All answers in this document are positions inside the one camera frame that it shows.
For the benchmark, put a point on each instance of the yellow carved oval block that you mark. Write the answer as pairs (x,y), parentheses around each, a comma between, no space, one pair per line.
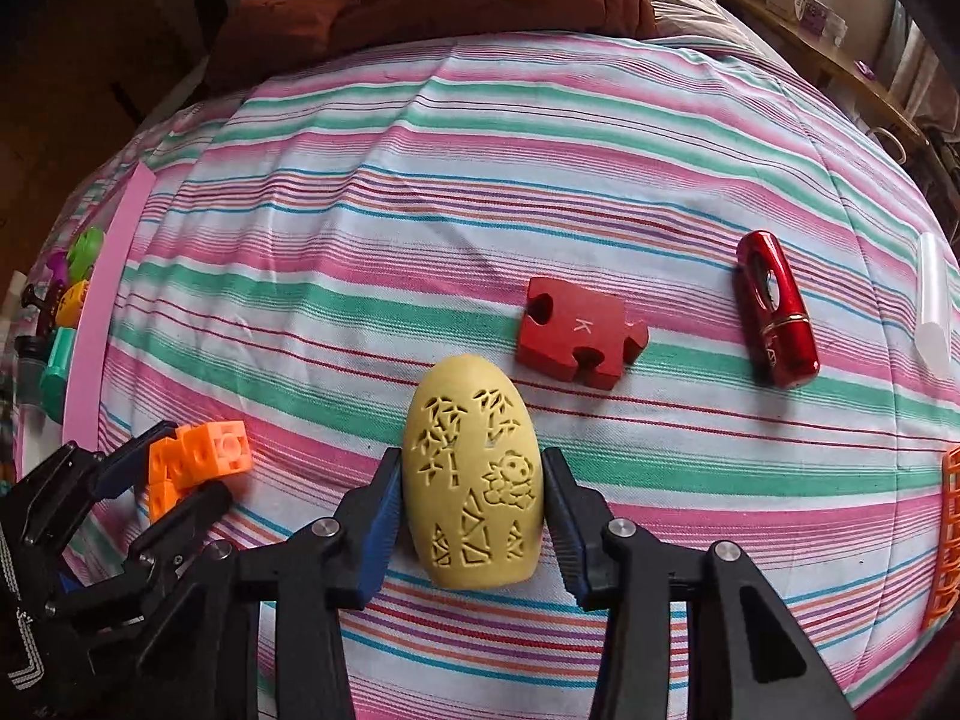
(473,481)

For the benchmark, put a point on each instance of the orange cube block cluster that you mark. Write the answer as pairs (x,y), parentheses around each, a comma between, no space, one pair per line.
(195,454)

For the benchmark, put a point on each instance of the striped bed quilt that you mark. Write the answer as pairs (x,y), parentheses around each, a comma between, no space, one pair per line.
(313,245)

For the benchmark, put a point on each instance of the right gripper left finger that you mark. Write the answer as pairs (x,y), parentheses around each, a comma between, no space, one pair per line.
(197,655)

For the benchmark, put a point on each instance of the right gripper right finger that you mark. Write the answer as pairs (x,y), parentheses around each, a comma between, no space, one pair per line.
(747,655)

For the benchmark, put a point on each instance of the teal green flanged cylinder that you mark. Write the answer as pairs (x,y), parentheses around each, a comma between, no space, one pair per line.
(53,383)

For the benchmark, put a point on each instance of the wooden side table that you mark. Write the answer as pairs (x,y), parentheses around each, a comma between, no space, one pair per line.
(821,63)

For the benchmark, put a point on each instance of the black grey cylinder jar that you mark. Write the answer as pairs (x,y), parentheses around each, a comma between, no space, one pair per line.
(30,361)

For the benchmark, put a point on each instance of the yellow orange small block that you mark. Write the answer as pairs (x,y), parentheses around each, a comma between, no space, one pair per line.
(70,307)

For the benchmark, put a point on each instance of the striped grey pillow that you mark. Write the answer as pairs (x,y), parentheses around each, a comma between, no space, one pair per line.
(702,18)

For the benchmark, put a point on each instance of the brown rust duvet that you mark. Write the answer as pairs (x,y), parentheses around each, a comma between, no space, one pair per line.
(265,38)

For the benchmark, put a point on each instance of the red metallic capsule case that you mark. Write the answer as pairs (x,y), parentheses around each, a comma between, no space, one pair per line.
(776,325)

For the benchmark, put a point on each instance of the green and white round toy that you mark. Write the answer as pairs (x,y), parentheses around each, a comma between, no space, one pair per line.
(83,253)

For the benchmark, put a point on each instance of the purple flanged cup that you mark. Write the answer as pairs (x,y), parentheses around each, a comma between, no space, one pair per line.
(57,264)

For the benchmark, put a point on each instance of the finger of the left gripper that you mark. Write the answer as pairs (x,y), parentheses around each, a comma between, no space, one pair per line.
(170,542)
(127,467)

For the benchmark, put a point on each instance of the white translucent tube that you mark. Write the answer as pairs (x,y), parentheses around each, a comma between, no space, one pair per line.
(933,328)

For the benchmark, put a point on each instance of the orange plastic rack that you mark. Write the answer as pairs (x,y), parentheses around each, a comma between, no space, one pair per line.
(944,593)

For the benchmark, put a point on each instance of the purple small box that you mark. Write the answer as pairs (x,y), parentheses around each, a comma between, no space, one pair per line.
(814,17)

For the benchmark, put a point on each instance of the red puzzle piece block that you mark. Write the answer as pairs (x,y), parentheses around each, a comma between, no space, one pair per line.
(574,334)

